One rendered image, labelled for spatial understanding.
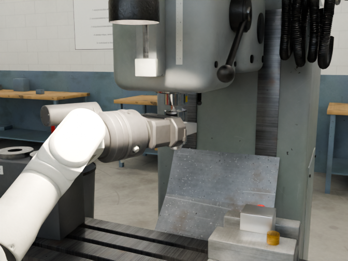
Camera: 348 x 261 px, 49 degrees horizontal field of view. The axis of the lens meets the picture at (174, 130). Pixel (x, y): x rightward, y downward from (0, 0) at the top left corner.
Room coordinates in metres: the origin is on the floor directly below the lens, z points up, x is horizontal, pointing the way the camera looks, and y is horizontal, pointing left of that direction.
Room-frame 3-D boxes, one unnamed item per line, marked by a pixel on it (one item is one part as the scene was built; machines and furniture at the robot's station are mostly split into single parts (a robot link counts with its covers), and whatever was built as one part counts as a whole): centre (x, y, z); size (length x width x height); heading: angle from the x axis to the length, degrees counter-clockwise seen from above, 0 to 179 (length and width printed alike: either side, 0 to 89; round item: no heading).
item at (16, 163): (0.94, 0.36, 1.04); 0.22 x 0.12 x 0.20; 74
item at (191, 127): (0.74, -0.02, 1.23); 0.06 x 0.02 x 0.03; 134
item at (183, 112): (0.76, 0.00, 1.26); 0.05 x 0.05 x 0.01
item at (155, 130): (0.70, 0.06, 1.23); 0.13 x 0.12 x 0.10; 44
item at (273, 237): (0.63, -0.18, 1.06); 0.02 x 0.02 x 0.02
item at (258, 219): (0.69, -0.16, 1.05); 0.06 x 0.05 x 0.06; 68
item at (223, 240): (0.64, -0.14, 1.03); 0.15 x 0.06 x 0.04; 68
